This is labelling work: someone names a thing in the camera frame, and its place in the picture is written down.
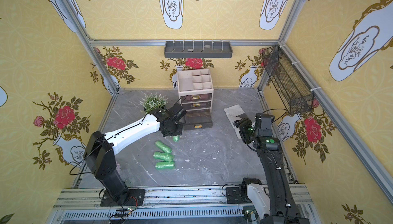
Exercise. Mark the transparent bottom drawer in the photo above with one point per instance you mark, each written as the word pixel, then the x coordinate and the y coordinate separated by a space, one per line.
pixel 198 119

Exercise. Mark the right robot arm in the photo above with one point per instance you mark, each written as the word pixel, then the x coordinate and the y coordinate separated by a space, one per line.
pixel 277 206

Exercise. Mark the white work glove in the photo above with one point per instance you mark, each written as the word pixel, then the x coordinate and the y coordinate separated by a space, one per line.
pixel 235 113

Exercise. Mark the black wire mesh basket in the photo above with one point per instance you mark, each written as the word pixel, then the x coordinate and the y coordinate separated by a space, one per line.
pixel 294 93

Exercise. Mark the potted green plant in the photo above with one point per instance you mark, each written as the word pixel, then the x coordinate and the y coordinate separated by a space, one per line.
pixel 153 101

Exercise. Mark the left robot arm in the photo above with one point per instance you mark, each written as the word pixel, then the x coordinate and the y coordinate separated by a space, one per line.
pixel 100 153

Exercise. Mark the grey wall shelf tray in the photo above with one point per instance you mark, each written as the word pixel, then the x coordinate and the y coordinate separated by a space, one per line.
pixel 198 49

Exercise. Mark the transparent drawer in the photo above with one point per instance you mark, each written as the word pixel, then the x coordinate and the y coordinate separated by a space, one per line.
pixel 198 119
pixel 197 105
pixel 196 98

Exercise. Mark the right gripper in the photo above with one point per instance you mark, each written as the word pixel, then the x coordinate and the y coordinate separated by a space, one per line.
pixel 244 125

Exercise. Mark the green roll bottom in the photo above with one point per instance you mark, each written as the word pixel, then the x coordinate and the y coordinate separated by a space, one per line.
pixel 165 165

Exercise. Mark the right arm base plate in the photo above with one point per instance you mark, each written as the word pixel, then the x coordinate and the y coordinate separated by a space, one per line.
pixel 236 195

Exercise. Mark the beige drawer organizer cabinet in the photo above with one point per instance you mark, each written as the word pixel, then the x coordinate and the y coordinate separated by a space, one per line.
pixel 195 90

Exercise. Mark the transparent top drawer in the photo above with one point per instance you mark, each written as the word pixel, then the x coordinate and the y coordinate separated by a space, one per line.
pixel 196 98

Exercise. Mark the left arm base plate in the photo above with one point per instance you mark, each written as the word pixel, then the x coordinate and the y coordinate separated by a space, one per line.
pixel 132 197

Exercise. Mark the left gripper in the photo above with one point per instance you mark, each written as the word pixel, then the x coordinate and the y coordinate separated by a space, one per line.
pixel 177 113

